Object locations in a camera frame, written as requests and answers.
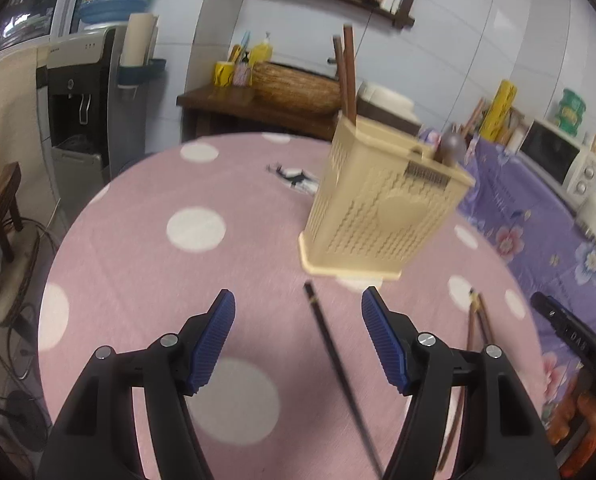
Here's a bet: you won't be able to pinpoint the dark wooden spoon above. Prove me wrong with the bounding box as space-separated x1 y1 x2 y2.
435 130 467 167

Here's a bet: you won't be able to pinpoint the stack of green noodle cups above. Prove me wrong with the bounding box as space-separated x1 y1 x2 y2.
558 89 588 136

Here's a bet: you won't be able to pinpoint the cream plastic utensil holder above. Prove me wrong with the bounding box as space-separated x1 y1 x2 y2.
298 112 478 281

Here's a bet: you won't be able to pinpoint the beige cloth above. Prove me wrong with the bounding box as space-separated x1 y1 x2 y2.
0 42 54 241

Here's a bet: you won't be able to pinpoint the woven basin sink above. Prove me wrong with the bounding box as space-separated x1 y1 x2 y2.
252 61 344 116

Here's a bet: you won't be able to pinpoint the yellow soap bottle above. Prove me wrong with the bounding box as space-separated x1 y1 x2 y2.
248 31 275 66

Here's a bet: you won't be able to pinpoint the yellow toothbrush cup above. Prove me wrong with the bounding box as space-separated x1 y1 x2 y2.
214 60 236 89

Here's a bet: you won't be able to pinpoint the cream paper cup tube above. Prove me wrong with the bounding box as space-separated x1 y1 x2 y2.
120 12 159 68

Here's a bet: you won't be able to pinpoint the brown chopsticks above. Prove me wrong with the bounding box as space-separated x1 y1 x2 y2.
438 287 480 471

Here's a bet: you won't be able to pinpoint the black chopstick with gold band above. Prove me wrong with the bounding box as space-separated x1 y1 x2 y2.
303 281 385 478

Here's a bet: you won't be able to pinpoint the blue cup holder tray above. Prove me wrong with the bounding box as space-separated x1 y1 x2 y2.
116 58 168 89

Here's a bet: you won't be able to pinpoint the toothbrushes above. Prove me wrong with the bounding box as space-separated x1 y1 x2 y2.
228 30 251 64

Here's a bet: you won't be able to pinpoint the grey water dispenser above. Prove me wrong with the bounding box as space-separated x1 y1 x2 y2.
45 25 131 187

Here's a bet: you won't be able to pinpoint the white microwave oven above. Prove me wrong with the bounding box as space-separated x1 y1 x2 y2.
518 119 596 201

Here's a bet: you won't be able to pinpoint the purple floral cloth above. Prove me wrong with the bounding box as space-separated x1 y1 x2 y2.
418 129 596 443

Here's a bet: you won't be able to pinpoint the dark wooden vanity counter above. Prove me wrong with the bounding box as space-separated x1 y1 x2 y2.
177 85 339 144

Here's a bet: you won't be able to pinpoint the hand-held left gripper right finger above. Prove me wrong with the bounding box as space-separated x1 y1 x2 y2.
361 286 561 480

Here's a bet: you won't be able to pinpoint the yellow wrap roll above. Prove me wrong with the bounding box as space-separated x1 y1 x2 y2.
478 80 518 144

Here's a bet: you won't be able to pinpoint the glass jar with wooden lid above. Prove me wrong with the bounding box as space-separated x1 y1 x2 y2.
508 120 529 154

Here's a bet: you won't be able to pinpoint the black fan base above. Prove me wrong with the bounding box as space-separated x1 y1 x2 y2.
0 385 49 456

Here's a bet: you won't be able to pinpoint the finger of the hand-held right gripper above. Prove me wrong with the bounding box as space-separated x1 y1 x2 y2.
530 292 596 369

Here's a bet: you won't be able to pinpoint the white and brown rice cooker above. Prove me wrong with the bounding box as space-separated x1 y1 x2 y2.
355 82 421 127

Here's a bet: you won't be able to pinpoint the black cable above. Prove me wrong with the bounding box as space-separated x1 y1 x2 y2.
0 210 54 397

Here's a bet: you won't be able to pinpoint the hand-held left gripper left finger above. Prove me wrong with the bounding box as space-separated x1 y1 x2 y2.
38 289 237 480

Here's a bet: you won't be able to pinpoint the dark wooden stool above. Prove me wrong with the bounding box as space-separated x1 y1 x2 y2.
0 162 24 299

